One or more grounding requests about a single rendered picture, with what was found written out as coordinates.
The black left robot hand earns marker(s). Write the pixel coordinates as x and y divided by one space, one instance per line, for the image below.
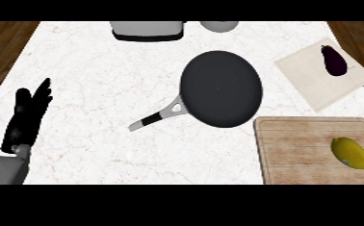
24 117

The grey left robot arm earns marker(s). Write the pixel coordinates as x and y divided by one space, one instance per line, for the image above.
14 169

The black frying pan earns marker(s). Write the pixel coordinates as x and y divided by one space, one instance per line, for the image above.
221 88

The wooden cutting board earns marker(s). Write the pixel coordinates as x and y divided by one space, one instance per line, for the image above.
304 153

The yellow lemon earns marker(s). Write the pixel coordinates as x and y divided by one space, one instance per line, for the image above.
348 153

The grey appliance with black base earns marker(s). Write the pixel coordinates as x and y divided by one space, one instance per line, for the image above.
148 30

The beige placemat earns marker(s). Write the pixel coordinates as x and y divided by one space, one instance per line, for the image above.
319 76

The dark purple eggplant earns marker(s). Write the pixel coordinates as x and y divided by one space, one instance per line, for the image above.
335 61

